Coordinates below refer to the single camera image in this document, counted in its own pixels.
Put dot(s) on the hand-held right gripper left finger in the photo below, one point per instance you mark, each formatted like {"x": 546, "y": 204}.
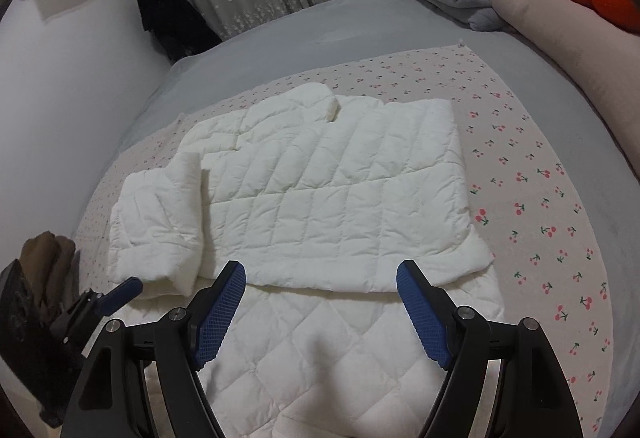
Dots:
{"x": 220, "y": 318}

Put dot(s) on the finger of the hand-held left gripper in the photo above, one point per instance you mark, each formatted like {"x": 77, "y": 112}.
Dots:
{"x": 82, "y": 315}
{"x": 120, "y": 294}

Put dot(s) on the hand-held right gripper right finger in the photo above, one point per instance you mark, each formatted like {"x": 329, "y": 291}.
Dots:
{"x": 422, "y": 318}

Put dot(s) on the white quilted jacket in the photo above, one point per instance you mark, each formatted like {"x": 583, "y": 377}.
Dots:
{"x": 325, "y": 193}

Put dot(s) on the brown folded cloth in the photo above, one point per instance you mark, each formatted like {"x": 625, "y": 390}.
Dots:
{"x": 50, "y": 263}

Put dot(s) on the cherry print mat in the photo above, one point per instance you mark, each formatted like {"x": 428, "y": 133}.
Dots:
{"x": 525, "y": 218}

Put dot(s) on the dark hanging clothing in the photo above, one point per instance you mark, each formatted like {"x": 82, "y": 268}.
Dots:
{"x": 170, "y": 13}

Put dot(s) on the grey bed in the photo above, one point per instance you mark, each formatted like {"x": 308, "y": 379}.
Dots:
{"x": 300, "y": 33}

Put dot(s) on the pink pillow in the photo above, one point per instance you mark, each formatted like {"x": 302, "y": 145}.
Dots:
{"x": 560, "y": 43}

